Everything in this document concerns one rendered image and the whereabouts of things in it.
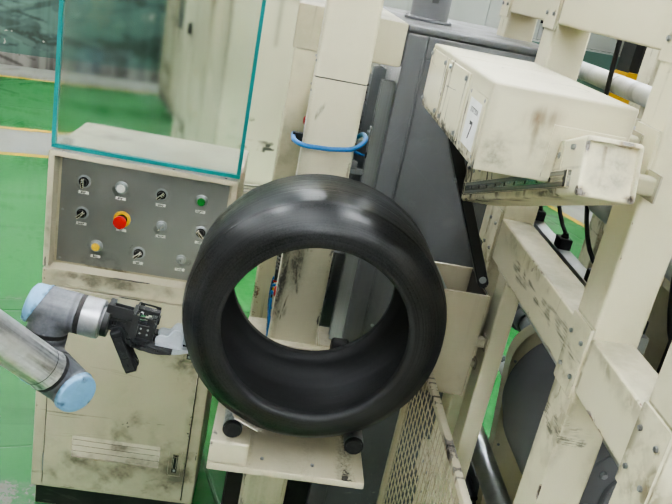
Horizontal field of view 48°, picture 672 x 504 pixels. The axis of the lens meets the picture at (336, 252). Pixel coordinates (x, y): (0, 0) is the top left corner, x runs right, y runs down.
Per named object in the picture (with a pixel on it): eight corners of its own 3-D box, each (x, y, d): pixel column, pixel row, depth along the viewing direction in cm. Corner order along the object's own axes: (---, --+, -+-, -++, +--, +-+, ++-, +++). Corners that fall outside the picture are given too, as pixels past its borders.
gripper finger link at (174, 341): (198, 338, 168) (157, 327, 166) (191, 361, 170) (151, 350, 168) (200, 332, 171) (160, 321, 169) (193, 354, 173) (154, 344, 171)
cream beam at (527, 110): (418, 104, 180) (432, 42, 175) (518, 123, 183) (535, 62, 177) (467, 170, 124) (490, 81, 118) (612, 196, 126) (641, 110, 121)
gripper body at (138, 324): (159, 322, 165) (104, 307, 164) (150, 355, 168) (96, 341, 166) (165, 307, 172) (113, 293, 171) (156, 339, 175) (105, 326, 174)
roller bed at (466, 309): (400, 352, 220) (423, 259, 210) (449, 359, 222) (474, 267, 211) (408, 387, 202) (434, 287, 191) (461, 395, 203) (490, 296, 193)
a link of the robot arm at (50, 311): (28, 314, 172) (38, 274, 170) (83, 329, 174) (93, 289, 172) (14, 329, 163) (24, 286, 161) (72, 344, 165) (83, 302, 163)
